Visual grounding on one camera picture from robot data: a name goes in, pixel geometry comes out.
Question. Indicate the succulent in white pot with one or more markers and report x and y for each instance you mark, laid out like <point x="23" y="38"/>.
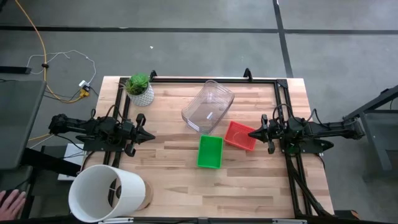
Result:
<point x="138" y="90"/>

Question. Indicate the black flat floor bar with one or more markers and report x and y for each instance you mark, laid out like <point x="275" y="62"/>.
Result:
<point x="14" y="70"/>

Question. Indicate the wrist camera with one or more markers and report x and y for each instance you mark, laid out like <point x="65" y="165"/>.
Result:
<point x="127" y="127"/>
<point x="275" y="126"/>

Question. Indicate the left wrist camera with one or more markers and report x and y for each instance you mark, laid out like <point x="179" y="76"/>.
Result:
<point x="127" y="127"/>

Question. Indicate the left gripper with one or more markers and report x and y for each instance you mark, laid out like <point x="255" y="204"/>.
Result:
<point x="132" y="138"/>

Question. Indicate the person's hand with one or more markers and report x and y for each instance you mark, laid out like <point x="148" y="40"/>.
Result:
<point x="11" y="205"/>

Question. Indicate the black aluminium table frame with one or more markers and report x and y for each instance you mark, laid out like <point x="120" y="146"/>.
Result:
<point x="186" y="81"/>

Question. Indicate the round wooden lamp base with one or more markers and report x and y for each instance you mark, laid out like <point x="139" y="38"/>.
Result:
<point x="149" y="194"/>

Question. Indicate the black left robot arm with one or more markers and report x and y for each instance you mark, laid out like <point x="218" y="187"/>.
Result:
<point x="77" y="126"/>

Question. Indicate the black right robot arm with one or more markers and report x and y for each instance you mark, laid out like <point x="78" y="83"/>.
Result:
<point x="329" y="127"/>

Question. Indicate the black desk beam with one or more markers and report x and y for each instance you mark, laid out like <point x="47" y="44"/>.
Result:
<point x="49" y="161"/>

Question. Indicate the white power adapter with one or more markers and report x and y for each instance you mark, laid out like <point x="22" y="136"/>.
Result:
<point x="84" y="84"/>

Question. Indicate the yellow plug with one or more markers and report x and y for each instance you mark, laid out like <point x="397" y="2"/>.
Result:
<point x="84" y="93"/>

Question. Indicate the grey desk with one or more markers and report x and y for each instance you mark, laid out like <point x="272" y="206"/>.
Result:
<point x="18" y="124"/>

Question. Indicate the grey metal table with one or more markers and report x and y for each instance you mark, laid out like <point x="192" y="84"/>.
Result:
<point x="379" y="137"/>

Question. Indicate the white flat box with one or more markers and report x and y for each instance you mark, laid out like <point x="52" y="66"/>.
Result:
<point x="74" y="149"/>

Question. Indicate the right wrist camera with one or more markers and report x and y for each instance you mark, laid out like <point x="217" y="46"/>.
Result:
<point x="275" y="126"/>

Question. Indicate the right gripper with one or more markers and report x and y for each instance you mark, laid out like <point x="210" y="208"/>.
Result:
<point x="273" y="137"/>

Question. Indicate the black frame bracket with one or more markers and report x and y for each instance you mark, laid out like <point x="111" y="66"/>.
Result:
<point x="152" y="74"/>
<point x="247" y="74"/>

